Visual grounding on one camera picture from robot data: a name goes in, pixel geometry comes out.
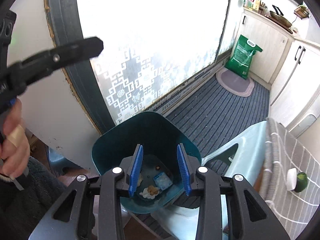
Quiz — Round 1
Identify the blue tissue packet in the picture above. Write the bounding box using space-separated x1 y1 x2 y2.
153 172 173 191

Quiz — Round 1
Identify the stained tissue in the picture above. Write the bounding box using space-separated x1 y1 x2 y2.
139 185 160 199

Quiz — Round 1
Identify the white bottle cap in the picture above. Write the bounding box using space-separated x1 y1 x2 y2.
286 168 297 191

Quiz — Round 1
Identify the green avocado piece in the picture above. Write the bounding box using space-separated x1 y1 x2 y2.
294 172 308 193

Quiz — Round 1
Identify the teal trash bin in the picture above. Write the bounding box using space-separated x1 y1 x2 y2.
92 112 202 214

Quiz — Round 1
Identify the white kitchen cabinet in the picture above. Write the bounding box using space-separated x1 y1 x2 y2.
237 8 294 85

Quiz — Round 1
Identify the person's left hand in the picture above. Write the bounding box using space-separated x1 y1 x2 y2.
1 99 30 178

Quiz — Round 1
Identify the striped dark floor carpet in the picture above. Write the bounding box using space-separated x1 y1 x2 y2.
166 77 270 158

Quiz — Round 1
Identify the light blue plastic stool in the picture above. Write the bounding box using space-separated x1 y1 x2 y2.
152 121 267 239

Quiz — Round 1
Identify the oval grey floor mat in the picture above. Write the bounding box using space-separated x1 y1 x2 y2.
215 67 254 98

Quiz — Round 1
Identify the grey checked tablecloth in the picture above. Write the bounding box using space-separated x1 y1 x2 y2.
259 118 319 239

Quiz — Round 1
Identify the green rice bag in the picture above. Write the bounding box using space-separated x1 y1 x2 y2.
225 35 263 80

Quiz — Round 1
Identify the frosted patterned sliding door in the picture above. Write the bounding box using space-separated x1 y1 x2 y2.
44 0 241 133

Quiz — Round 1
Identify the white corner cabinet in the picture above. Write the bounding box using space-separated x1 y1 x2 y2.
269 38 319 138

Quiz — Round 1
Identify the black frying pan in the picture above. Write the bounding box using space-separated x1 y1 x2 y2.
270 5 292 28

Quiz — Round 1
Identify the wall spice rack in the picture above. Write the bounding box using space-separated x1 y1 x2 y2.
294 5 310 20

